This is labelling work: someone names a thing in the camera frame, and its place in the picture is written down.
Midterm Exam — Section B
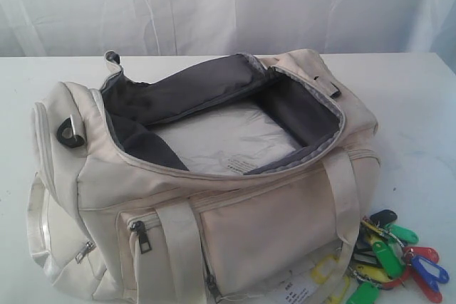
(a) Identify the cream duffel bag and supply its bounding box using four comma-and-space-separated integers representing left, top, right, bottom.
27, 49, 380, 303

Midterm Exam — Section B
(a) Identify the colourful key tag bunch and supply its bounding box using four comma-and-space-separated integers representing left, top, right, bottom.
325, 209, 450, 303

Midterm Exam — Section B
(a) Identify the clear plastic packet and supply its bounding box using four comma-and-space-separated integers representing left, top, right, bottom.
155, 100, 301, 175

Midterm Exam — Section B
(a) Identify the white paper tag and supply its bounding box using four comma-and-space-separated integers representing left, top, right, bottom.
266, 268, 333, 303

